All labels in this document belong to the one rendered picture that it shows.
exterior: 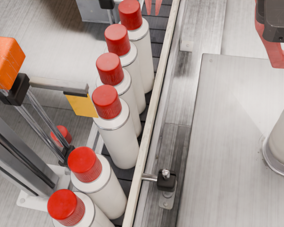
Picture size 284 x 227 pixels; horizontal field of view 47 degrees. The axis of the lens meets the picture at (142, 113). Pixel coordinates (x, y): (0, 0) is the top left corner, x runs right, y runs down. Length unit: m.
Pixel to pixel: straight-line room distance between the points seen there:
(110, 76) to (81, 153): 0.12
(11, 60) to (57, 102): 0.41
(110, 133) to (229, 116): 0.26
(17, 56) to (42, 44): 0.50
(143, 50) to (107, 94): 0.16
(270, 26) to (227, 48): 0.58
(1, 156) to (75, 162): 0.13
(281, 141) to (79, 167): 0.30
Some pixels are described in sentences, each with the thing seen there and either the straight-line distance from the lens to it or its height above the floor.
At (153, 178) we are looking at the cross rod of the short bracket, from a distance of 0.54.
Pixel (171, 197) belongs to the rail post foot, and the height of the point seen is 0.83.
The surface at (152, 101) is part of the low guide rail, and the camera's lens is 0.60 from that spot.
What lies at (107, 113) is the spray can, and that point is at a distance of 0.42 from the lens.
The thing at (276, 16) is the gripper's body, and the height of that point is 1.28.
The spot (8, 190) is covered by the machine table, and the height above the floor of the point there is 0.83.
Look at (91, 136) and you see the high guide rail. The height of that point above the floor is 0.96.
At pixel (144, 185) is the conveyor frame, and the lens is 0.57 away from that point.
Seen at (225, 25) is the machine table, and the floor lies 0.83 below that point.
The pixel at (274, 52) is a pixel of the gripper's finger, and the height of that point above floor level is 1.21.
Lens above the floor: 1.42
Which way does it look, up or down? 60 degrees down
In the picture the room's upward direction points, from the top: 11 degrees counter-clockwise
